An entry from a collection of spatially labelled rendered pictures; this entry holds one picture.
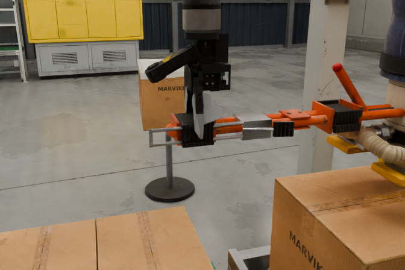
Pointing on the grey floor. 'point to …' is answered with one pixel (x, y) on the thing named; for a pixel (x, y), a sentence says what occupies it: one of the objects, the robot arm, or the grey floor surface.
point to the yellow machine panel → (83, 19)
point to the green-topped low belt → (13, 60)
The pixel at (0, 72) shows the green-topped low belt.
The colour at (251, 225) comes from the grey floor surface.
